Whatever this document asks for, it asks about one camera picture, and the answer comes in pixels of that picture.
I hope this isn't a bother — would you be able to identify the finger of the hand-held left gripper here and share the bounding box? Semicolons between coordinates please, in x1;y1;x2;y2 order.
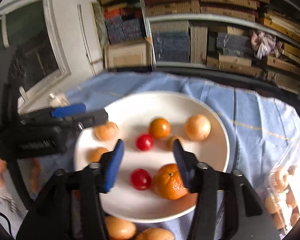
22;103;87;121
64;108;109;130

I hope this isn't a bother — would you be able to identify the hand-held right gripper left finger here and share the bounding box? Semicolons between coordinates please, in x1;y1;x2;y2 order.
16;139;125;240

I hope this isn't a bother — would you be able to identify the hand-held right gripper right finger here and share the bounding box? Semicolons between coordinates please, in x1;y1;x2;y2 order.
172;139;263;240

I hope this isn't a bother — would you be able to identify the large orange mandarin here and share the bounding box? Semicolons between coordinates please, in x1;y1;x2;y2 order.
153;163;189;200

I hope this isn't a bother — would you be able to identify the small tan round fruit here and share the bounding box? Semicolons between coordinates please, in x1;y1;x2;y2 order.
167;135;185;151

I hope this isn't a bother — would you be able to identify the bright red round fruit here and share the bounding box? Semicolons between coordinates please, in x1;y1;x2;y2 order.
130;168;152;191
136;133;154;151

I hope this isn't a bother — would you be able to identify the small yellow-orange citrus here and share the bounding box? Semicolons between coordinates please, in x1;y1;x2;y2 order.
148;118;171;139

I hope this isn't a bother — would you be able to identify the white ceramic plate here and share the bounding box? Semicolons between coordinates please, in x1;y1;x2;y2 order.
74;92;230;223

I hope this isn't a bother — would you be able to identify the person's left forearm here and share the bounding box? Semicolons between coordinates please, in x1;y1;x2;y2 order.
0;157;28;235

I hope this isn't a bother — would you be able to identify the pile of pale fruits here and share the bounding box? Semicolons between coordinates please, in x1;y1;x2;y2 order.
265;166;300;229

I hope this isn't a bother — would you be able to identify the white drink can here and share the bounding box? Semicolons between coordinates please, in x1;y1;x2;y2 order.
49;93;69;107

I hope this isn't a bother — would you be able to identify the white long stick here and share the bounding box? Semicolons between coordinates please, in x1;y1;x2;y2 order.
77;4;97;75

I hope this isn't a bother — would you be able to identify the dark glass window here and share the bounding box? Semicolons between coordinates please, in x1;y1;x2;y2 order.
0;0;72;110

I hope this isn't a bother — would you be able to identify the blue striped tablecloth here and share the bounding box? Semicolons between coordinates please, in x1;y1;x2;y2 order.
15;71;300;240

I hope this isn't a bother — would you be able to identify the grey marbled slab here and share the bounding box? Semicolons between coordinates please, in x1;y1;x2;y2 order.
91;2;110;53

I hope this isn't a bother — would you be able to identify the clear plastic clamshell container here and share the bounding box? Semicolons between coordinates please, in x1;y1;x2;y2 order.
264;135;300;235

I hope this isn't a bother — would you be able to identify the metal shelving rack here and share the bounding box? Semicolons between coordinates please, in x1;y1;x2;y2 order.
135;0;300;75

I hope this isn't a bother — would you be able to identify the pink plastic bag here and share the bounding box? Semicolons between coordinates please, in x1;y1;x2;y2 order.
250;29;283;60

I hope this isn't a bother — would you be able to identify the beige picture frame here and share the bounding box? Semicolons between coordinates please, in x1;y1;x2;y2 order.
104;40;153;70

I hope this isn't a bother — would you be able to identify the black cable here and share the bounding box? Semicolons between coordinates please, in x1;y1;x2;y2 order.
0;209;15;238

